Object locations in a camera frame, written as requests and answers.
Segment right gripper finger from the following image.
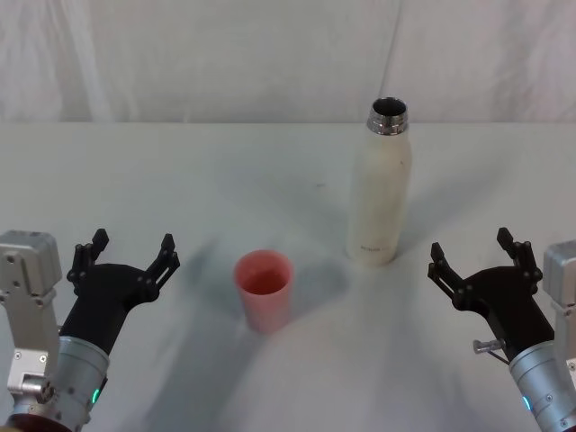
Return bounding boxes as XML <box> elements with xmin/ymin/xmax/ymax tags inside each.
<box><xmin>496</xmin><ymin>227</ymin><xmax>544</xmax><ymax>289</ymax></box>
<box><xmin>427</xmin><ymin>241</ymin><xmax>472</xmax><ymax>308</ymax></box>

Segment white curtain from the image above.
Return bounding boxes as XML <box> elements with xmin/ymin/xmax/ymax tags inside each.
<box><xmin>0</xmin><ymin>0</ymin><xmax>576</xmax><ymax>125</ymax></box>

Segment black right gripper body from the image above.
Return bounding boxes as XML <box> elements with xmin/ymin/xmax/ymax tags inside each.
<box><xmin>451</xmin><ymin>265</ymin><xmax>556</xmax><ymax>362</ymax></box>

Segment cream vacuum bottle steel neck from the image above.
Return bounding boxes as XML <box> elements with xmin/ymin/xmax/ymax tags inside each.
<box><xmin>346</xmin><ymin>96</ymin><xmax>414</xmax><ymax>268</ymax></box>

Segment thin cable with silver plug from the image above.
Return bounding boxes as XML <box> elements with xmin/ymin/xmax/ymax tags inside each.
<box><xmin>472</xmin><ymin>339</ymin><xmax>512</xmax><ymax>364</ymax></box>

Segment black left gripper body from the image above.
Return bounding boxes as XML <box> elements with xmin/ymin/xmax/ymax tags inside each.
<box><xmin>58</xmin><ymin>262</ymin><xmax>162</xmax><ymax>357</ymax></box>

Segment pink plastic cup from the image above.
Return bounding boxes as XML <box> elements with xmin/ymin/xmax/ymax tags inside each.
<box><xmin>232</xmin><ymin>249</ymin><xmax>296</xmax><ymax>336</ymax></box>

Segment white table cloth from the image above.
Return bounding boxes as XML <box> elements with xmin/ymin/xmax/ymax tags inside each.
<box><xmin>0</xmin><ymin>120</ymin><xmax>576</xmax><ymax>432</ymax></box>

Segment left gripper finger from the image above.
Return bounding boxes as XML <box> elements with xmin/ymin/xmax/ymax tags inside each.
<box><xmin>136</xmin><ymin>233</ymin><xmax>182</xmax><ymax>294</ymax></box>
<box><xmin>66</xmin><ymin>228</ymin><xmax>111</xmax><ymax>296</ymax></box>

